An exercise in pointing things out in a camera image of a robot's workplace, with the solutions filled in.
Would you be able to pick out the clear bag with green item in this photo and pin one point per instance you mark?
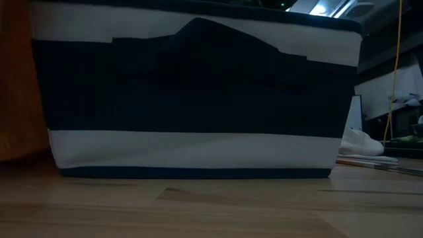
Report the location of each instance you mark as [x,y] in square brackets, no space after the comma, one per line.
[406,139]

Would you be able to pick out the navy fabric storage bin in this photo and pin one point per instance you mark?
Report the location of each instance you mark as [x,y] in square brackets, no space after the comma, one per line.
[198,99]

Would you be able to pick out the ceiling light fixture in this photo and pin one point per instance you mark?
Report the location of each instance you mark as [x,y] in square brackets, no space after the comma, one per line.
[327,8]

